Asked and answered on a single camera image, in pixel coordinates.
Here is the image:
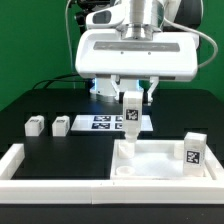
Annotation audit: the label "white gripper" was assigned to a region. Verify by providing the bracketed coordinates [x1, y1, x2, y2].
[75, 29, 198, 104]

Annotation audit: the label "white square table top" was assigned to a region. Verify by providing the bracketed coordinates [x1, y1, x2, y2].
[110, 140, 213, 180]

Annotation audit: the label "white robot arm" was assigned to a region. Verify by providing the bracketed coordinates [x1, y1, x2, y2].
[75, 0, 203, 102]

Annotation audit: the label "white U-shaped obstacle fence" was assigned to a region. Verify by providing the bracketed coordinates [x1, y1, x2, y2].
[0, 144, 224, 204]

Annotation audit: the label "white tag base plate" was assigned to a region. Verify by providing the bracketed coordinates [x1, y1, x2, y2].
[70, 114, 154, 133]

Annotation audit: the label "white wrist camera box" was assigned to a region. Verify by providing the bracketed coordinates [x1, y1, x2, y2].
[86, 7, 124, 29]

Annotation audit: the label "black cables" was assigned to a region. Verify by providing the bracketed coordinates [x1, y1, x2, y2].
[32, 73, 84, 90]

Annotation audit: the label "white cable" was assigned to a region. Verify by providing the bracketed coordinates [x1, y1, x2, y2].
[65, 0, 77, 90]

